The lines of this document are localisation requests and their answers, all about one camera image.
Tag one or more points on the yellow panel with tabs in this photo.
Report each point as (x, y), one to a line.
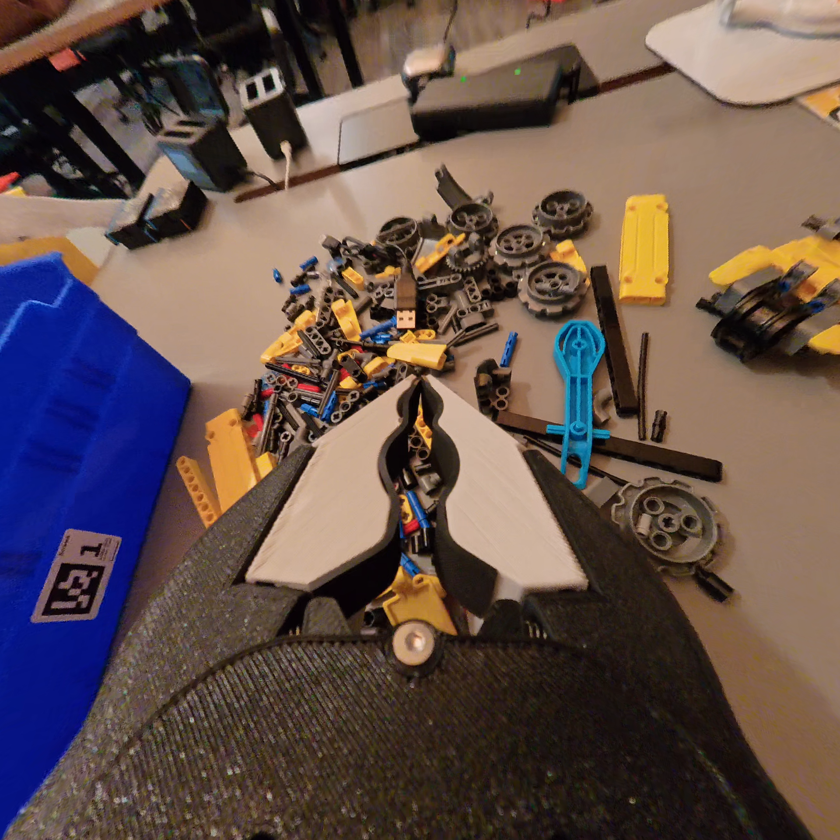
(420, 600)

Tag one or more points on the large grey toy wheel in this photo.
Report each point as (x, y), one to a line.
(669, 525)

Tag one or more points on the black charger with screen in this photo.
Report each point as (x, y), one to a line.
(203, 154)

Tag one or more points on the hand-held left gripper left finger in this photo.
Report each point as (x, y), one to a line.
(321, 518)

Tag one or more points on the blue plastic bin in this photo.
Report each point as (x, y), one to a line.
(72, 407)

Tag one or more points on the pile of toy building pieces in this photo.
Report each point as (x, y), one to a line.
(367, 328)

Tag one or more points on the black and white marker tag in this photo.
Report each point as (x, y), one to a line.
(77, 577)

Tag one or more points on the white laptop stand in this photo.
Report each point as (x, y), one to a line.
(741, 52)

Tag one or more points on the black charger with slots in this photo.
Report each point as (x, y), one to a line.
(272, 115)

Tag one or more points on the small yellow toy assembly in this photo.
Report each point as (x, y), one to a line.
(768, 302)

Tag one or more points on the blue toy pin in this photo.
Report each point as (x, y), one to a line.
(509, 349)

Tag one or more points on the yellow bag with white paper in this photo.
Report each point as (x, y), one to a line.
(46, 253)

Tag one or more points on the short yellow curved panel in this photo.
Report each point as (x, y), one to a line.
(644, 249)

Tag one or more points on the long yellow curved panel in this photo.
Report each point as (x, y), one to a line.
(229, 459)

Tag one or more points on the black battery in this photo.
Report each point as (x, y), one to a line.
(131, 226)
(180, 210)

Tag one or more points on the printed instruction sheet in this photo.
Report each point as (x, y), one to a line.
(823, 105)

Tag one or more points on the yellow beam with holes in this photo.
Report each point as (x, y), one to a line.
(198, 492)

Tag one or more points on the long black toy beam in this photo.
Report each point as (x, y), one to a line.
(656, 456)

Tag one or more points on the black power bank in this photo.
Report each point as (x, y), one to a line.
(492, 98)

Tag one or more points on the light blue plastic piece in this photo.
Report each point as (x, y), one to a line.
(577, 387)

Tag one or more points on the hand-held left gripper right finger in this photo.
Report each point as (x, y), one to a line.
(505, 518)

